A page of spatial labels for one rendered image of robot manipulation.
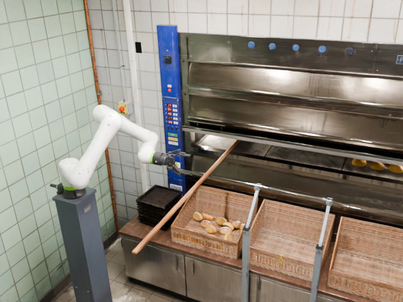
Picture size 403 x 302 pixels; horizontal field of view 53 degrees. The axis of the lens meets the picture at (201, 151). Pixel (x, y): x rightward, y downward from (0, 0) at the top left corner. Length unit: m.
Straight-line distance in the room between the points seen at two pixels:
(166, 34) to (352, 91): 1.38
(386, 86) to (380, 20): 0.41
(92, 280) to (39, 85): 1.46
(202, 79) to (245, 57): 0.38
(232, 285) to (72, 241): 1.21
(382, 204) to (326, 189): 0.39
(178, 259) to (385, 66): 2.01
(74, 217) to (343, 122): 1.90
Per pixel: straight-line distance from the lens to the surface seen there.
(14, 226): 3.32
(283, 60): 2.89
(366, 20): 2.74
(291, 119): 2.98
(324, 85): 2.86
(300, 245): 3.28
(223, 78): 3.05
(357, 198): 3.14
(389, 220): 3.22
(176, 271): 3.40
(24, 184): 3.29
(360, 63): 2.81
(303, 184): 3.18
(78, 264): 3.10
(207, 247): 3.16
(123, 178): 3.95
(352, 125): 2.92
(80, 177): 2.57
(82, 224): 2.85
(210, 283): 3.30
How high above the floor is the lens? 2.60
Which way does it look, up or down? 25 degrees down
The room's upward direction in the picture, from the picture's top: 2 degrees counter-clockwise
